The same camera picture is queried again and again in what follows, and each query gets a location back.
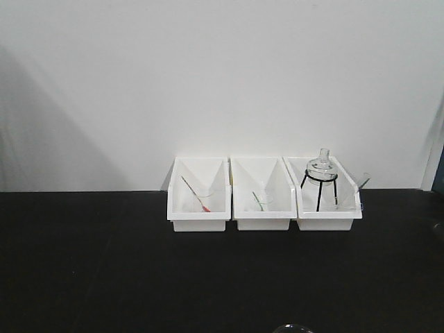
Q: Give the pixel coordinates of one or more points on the small beaker in left bin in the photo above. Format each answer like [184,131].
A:
[206,192]

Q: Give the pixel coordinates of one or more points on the small beaker in bin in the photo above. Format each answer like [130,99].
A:
[206,192]
[264,196]

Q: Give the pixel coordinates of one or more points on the left white plastic bin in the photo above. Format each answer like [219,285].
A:
[183,210]

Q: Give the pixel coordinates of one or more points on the white plastic bin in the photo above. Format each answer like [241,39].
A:
[246,172]
[329,216]
[183,210]

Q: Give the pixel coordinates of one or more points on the green tipped glass rod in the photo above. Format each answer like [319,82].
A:
[258,201]

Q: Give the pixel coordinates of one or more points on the red tipped glass rod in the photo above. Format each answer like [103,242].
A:
[204,208]

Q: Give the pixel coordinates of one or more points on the middle white plastic bin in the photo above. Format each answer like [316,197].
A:
[246,172]

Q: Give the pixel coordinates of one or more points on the small beaker in middle bin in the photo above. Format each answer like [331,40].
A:
[264,196]

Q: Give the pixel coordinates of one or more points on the clear glass alcohol lamp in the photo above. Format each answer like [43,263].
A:
[322,168]

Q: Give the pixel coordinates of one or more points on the right white plastic bin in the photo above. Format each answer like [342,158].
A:
[329,216]

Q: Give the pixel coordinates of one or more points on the clear rod in right bin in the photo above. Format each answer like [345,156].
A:
[349,202]

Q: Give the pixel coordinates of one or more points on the clear glass beaker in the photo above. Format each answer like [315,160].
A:
[292,328]

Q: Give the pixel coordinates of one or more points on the black wire tripod stand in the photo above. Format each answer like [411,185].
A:
[321,182]

